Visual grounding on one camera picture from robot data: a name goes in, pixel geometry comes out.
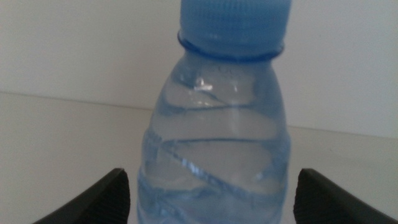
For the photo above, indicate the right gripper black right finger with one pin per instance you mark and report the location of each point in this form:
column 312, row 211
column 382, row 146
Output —
column 323, row 202

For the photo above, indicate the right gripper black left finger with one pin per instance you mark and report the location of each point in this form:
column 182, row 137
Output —
column 105, row 202

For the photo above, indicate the clear water bottle blue cap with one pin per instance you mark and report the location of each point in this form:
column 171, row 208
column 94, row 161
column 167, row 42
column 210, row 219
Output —
column 217, row 140

